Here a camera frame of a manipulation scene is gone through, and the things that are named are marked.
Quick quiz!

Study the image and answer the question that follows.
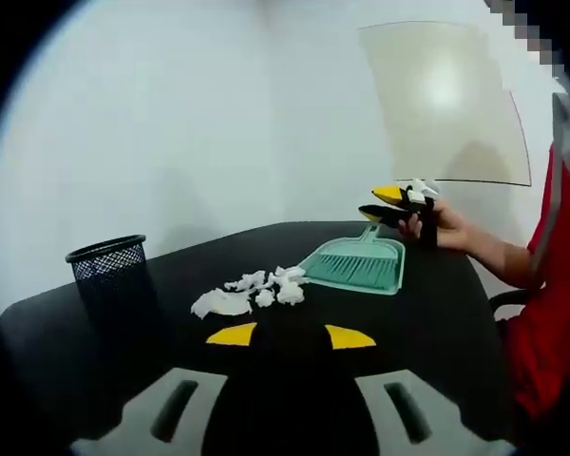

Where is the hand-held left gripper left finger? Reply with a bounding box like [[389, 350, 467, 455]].
[[69, 321, 267, 456]]

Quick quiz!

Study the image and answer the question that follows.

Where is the black mesh pen holder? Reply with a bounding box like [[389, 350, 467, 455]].
[[65, 233, 159, 330]]

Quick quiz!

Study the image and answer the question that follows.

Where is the black chair armrest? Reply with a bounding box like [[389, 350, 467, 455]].
[[487, 289, 534, 323]]

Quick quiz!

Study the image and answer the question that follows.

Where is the teal broom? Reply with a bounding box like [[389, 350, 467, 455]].
[[313, 226, 397, 292]]

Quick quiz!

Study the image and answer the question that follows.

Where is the pile of white paper trash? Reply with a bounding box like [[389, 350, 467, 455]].
[[190, 265, 312, 321]]

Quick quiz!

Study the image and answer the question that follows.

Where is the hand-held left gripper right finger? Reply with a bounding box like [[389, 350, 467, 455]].
[[315, 324, 500, 456]]

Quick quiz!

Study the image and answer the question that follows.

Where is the person's right hand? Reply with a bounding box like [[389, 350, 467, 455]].
[[397, 199, 479, 257]]

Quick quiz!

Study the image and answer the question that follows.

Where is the black tabletop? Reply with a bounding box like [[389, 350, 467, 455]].
[[0, 219, 522, 456]]

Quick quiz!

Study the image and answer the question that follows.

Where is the person in red shirt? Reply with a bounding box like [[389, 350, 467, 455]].
[[500, 142, 570, 425]]

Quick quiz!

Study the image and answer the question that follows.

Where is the teal plastic dustpan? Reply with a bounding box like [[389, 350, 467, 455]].
[[295, 224, 407, 297]]

